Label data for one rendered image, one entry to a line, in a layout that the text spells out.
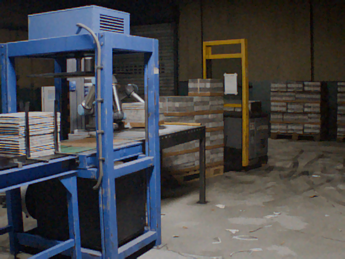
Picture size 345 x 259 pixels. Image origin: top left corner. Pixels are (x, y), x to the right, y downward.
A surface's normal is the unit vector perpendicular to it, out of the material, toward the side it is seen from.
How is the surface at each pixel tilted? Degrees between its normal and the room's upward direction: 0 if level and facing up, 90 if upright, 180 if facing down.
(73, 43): 90
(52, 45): 90
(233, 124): 90
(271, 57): 90
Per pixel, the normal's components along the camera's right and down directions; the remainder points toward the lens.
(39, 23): -0.44, 0.10
